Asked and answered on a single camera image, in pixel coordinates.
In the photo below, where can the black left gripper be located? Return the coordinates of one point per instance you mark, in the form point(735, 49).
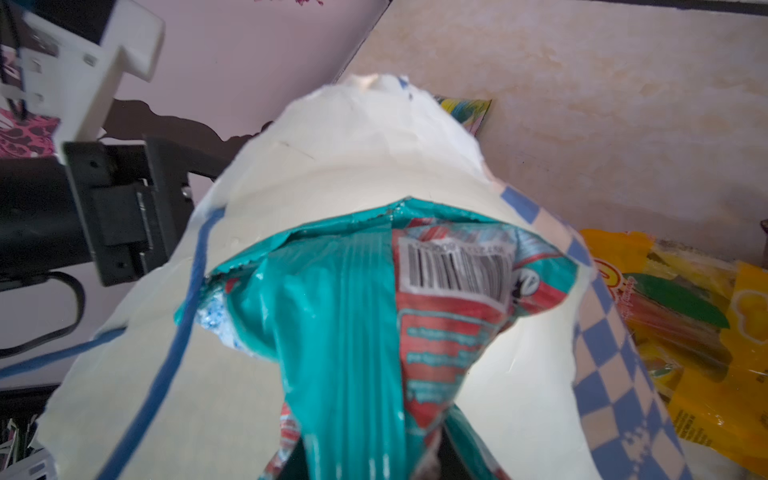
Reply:
point(134, 201)

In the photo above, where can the teal item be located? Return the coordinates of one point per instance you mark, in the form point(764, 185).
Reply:
point(374, 320)

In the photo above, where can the blue checkered paper bag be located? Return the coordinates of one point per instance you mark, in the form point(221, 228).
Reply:
point(562, 394)

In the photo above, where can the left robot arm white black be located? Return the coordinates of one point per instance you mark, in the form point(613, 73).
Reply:
point(41, 231)

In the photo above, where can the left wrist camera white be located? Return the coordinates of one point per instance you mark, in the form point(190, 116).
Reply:
point(66, 59)

